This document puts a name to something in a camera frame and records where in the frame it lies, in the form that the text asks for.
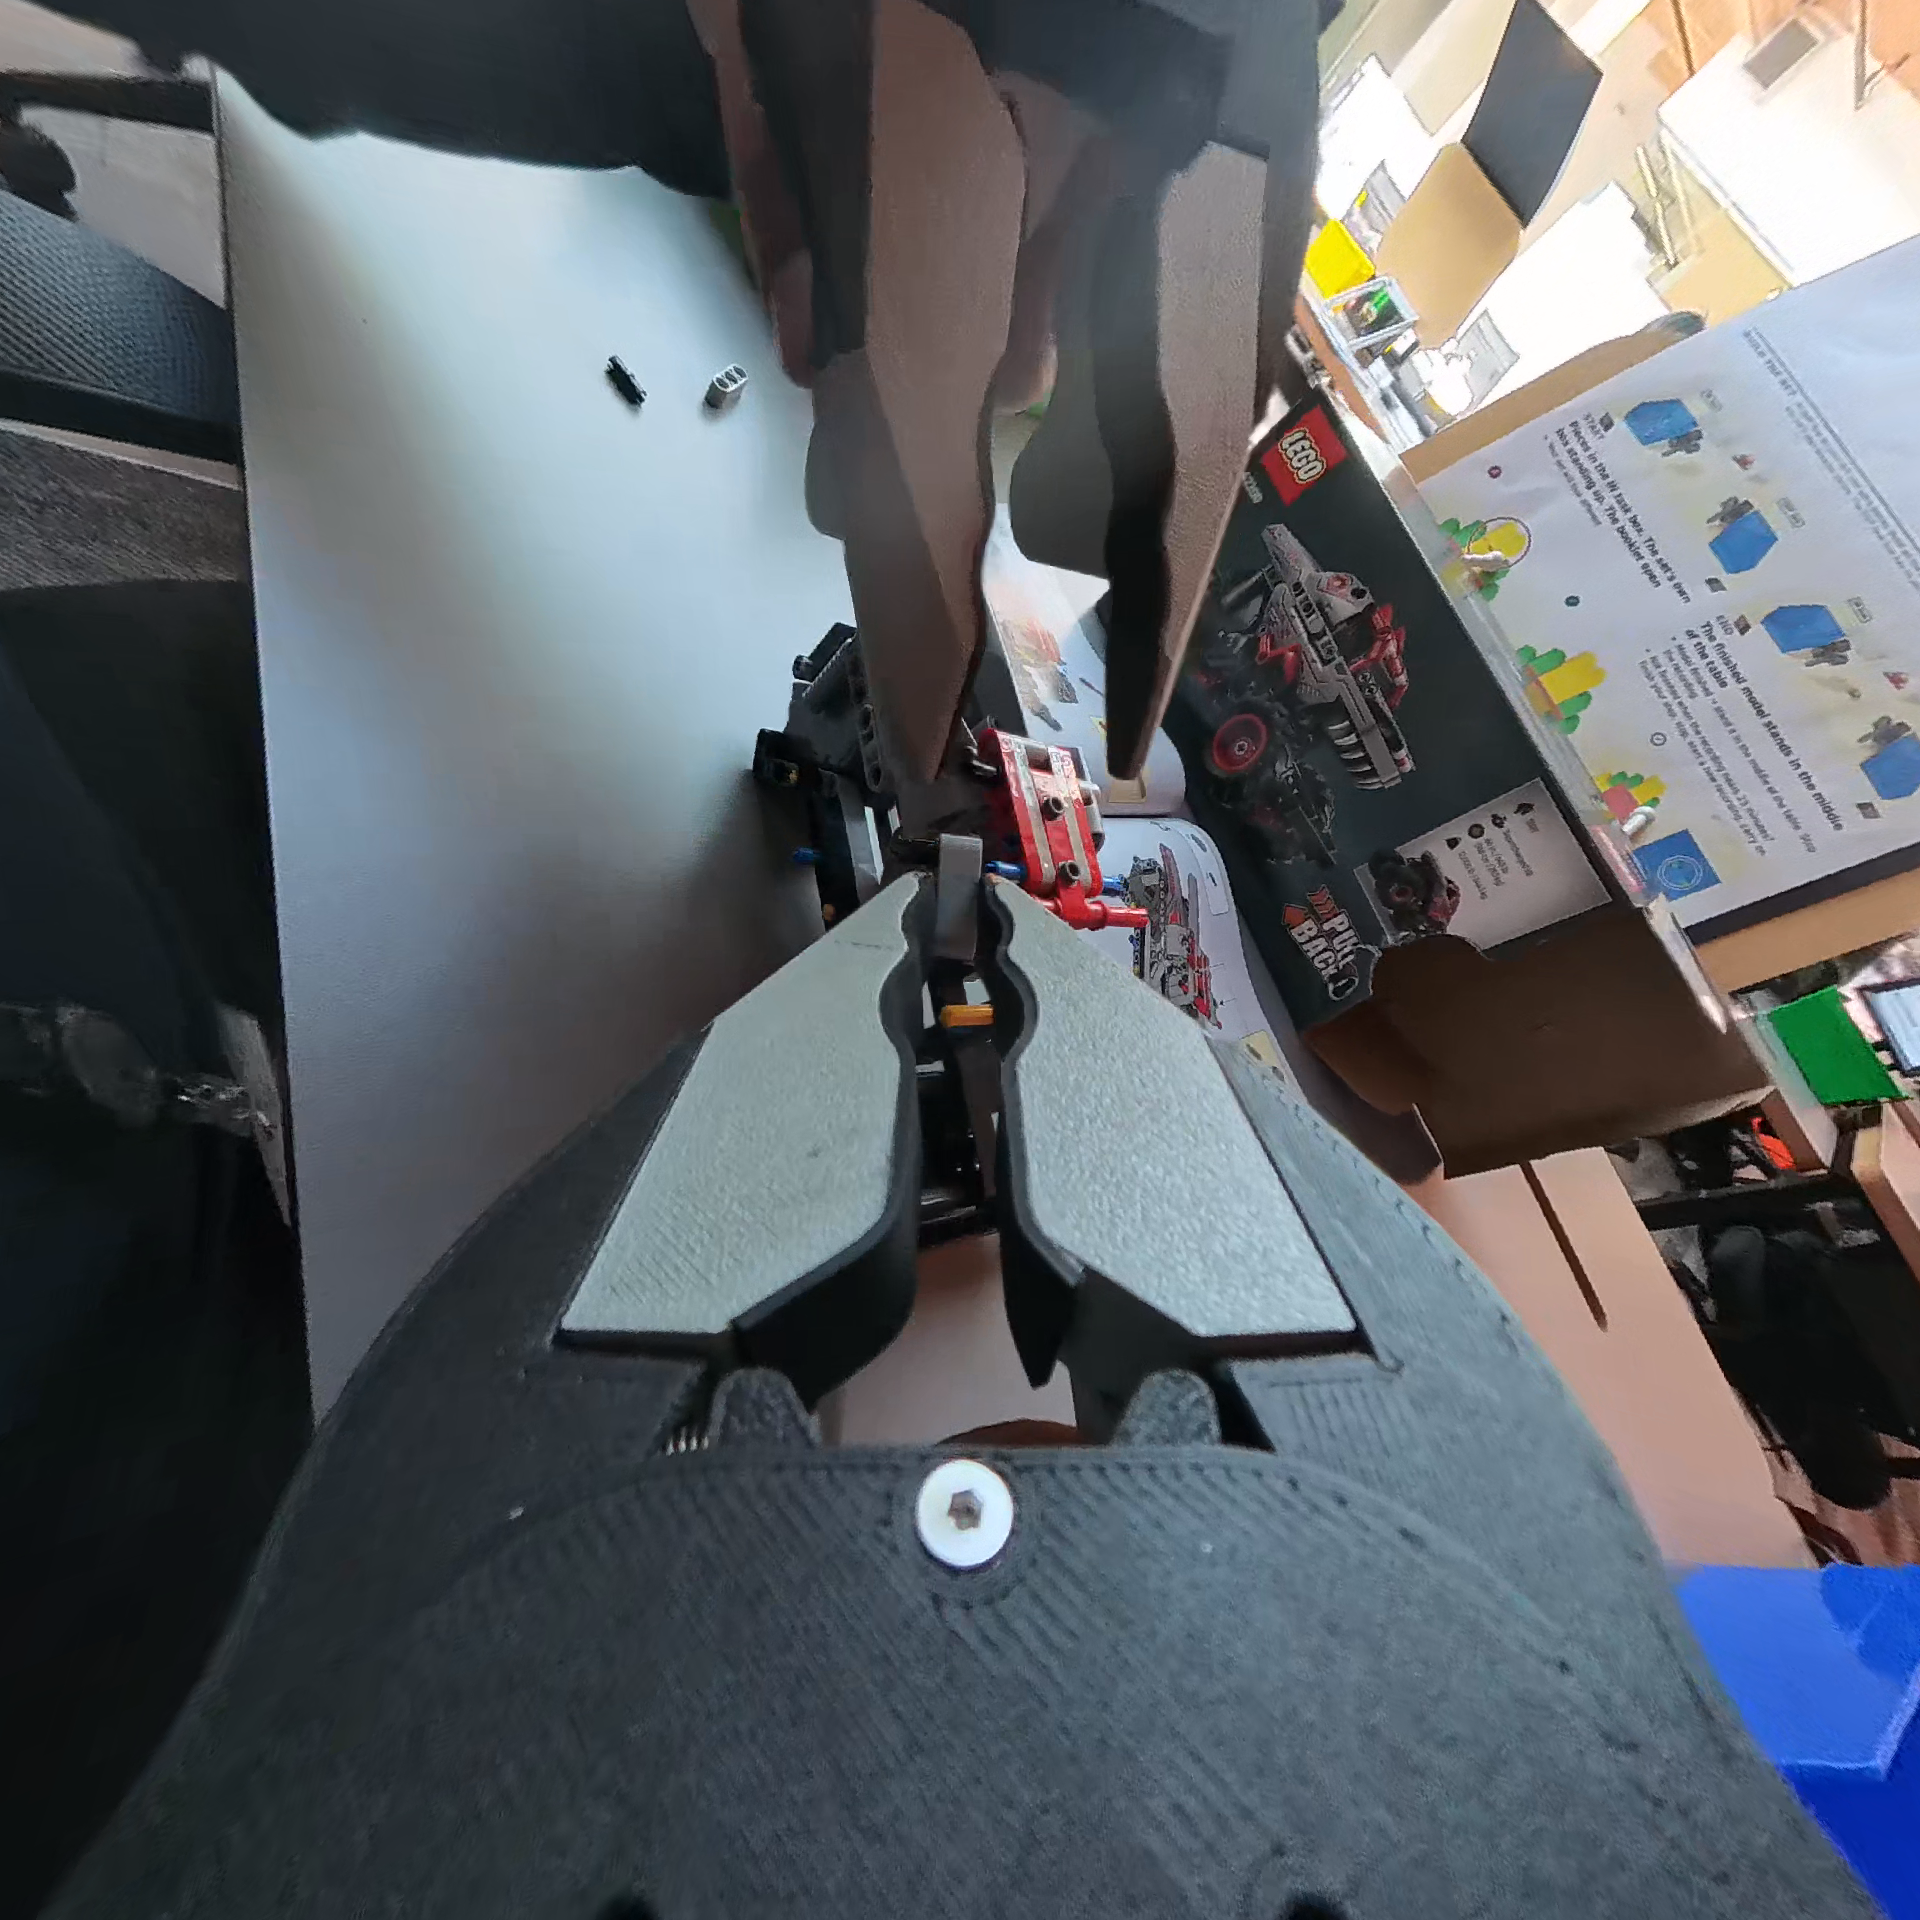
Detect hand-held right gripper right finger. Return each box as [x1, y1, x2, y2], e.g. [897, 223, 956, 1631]
[982, 878, 1361, 1448]

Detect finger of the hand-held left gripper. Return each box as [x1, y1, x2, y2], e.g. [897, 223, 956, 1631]
[1008, 93, 1301, 781]
[691, 0, 1036, 792]

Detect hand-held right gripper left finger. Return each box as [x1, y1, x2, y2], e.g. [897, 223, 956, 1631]
[558, 877, 930, 1408]

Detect light grey two-hole lego beam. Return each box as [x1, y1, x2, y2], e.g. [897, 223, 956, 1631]
[927, 834, 991, 969]

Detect lego truck chassis model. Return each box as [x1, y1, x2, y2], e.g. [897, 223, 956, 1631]
[753, 622, 1151, 1237]

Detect person's left forearm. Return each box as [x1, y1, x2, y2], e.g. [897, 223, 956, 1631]
[91, 0, 721, 196]

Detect lego instruction booklet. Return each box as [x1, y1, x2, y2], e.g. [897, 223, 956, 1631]
[982, 517, 1311, 1098]

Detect black lego set box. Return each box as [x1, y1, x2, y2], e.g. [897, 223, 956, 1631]
[1163, 400, 1781, 1179]

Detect green lego baseplate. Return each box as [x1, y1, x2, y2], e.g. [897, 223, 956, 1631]
[1763, 987, 1909, 1114]

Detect cardboard box with black flap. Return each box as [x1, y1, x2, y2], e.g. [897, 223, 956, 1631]
[1370, 0, 1605, 353]

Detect printed instruction poster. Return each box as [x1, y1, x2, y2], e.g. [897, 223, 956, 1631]
[1416, 240, 1920, 942]

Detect dark mesh office chair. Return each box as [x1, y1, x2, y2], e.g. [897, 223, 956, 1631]
[0, 188, 247, 450]

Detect blue plastic bin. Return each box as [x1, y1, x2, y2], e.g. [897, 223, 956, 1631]
[1672, 1560, 1920, 1920]

